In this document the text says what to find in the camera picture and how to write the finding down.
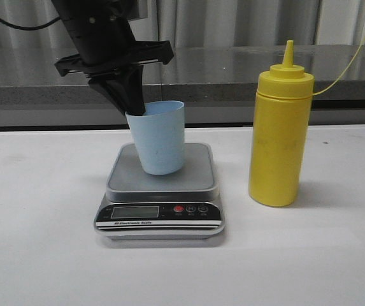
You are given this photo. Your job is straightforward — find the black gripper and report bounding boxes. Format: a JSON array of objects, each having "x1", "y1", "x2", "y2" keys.
[{"x1": 52, "y1": 1, "x2": 174, "y2": 115}]

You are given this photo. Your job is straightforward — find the light blue plastic cup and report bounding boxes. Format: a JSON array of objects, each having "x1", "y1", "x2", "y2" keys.
[{"x1": 125, "y1": 101, "x2": 185, "y2": 175}]

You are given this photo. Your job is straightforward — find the yellow squeeze bottle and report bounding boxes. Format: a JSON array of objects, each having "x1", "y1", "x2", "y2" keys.
[{"x1": 248, "y1": 26, "x2": 365, "y2": 207}]

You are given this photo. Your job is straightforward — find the silver digital kitchen scale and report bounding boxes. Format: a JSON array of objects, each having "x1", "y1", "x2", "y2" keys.
[{"x1": 94, "y1": 142, "x2": 225, "y2": 241}]

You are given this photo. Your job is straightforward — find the dark grey granite counter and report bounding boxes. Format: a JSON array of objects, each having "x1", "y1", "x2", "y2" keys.
[{"x1": 0, "y1": 45, "x2": 365, "y2": 130}]

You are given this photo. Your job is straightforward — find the grey curtain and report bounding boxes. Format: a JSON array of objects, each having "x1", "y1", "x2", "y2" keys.
[{"x1": 0, "y1": 1, "x2": 365, "y2": 48}]

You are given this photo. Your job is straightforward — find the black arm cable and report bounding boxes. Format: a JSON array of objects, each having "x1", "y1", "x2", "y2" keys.
[{"x1": 0, "y1": 0, "x2": 62, "y2": 30}]

